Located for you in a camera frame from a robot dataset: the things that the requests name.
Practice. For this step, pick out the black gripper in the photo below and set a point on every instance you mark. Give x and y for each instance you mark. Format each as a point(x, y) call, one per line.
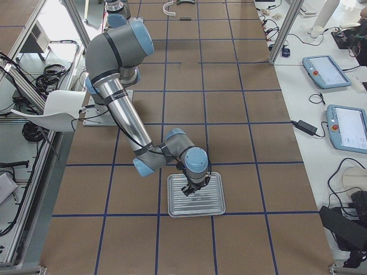
point(194, 186)

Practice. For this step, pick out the green curved brake shoe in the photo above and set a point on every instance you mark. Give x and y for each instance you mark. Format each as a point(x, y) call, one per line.
point(179, 2)

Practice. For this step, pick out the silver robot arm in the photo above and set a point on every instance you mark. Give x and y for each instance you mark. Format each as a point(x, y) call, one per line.
point(118, 7)
point(125, 47)

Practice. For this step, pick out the small blue black device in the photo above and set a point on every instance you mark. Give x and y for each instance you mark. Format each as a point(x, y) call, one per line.
point(286, 52)

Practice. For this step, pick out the white curved plastic piece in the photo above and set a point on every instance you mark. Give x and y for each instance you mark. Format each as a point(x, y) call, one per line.
point(166, 9)

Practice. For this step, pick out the black brake pad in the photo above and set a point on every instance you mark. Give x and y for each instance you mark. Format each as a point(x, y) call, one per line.
point(185, 19)

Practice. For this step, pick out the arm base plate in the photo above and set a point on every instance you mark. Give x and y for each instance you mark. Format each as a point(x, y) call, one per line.
point(96, 118)

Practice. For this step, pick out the white plastic chair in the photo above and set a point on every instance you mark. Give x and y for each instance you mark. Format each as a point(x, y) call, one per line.
point(60, 112)

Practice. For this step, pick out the near blue teach pendant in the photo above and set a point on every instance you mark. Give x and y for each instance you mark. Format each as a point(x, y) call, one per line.
point(347, 128)

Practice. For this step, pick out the aluminium frame post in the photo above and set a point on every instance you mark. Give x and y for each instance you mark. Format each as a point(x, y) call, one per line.
point(284, 30)

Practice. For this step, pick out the far blue teach pendant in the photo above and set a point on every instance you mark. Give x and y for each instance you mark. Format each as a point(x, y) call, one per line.
point(325, 72)

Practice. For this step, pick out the white paper cup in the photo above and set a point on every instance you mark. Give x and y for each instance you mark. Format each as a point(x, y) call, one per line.
point(316, 31)

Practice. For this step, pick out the black power adapter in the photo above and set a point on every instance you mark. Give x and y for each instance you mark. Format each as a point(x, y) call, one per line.
point(305, 127)

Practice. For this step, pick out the blue teach pendant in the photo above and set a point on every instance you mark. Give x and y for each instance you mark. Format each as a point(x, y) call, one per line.
point(347, 128)
point(325, 72)

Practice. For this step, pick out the silver metal tray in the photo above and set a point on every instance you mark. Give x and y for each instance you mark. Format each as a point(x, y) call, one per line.
point(207, 201)

